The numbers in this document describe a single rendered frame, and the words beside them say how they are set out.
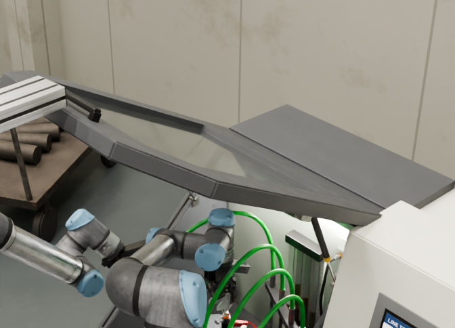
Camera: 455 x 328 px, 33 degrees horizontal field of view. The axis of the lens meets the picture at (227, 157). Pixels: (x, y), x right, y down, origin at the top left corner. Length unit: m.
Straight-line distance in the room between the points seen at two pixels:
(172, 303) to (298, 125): 1.08
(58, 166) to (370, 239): 2.99
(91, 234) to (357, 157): 0.85
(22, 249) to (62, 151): 2.88
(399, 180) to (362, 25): 1.79
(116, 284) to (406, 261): 0.69
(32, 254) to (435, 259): 1.00
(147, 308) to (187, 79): 3.40
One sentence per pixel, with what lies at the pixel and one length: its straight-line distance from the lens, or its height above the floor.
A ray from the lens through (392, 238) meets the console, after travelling 1.98.
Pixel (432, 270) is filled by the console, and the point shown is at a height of 1.55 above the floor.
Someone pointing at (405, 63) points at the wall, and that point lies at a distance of 3.94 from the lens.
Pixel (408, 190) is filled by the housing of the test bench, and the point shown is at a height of 1.50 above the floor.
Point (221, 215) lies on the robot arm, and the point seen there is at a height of 1.48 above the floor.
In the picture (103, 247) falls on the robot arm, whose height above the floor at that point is 1.36.
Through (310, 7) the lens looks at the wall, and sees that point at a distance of 4.18.
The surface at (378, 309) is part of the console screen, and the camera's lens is 1.99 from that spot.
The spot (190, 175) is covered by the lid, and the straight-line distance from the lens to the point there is 1.51.
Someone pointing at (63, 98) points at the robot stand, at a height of 2.00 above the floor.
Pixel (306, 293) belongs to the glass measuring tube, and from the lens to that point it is 2.48.
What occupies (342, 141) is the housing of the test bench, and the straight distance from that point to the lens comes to 2.51.
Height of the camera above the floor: 2.67
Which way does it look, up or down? 29 degrees down
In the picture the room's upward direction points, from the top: 1 degrees clockwise
